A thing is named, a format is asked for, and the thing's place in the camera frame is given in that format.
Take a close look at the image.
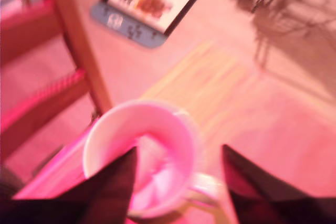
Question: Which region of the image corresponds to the wooden chair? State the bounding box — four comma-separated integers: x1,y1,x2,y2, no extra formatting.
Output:
0,0,114,166

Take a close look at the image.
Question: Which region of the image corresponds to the dark floral mug white handle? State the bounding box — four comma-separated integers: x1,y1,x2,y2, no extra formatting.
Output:
82,100,224,219

